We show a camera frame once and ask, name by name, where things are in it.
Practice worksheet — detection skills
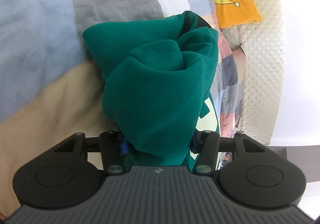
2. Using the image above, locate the patchwork bed quilt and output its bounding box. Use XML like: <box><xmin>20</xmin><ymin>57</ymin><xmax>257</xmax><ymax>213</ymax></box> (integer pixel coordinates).
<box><xmin>1</xmin><ymin>0</ymin><xmax>242</xmax><ymax>217</ymax></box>

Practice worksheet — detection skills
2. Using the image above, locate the green garment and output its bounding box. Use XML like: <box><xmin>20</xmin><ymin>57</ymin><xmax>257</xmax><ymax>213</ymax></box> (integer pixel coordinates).
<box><xmin>82</xmin><ymin>11</ymin><xmax>219</xmax><ymax>169</ymax></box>

